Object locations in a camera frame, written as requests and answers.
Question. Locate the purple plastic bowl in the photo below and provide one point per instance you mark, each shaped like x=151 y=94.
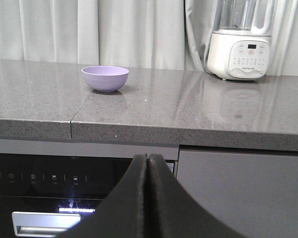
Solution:
x=105 y=78

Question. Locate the black disinfection cabinet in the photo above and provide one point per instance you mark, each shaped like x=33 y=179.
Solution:
x=63 y=177

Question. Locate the grey stone countertop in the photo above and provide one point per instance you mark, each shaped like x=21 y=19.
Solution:
x=51 y=101

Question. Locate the white blender appliance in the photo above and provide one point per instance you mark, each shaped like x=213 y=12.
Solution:
x=240 y=45

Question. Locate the grey cabinet door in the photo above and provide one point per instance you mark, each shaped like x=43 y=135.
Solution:
x=255 y=193

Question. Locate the white curtain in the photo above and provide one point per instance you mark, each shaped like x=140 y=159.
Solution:
x=161 y=34

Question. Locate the silver upper drawer handle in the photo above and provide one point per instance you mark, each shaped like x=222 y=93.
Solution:
x=42 y=225

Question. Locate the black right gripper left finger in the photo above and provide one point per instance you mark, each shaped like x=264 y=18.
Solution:
x=121 y=214

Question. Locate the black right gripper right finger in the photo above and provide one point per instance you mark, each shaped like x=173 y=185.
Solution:
x=170 y=212

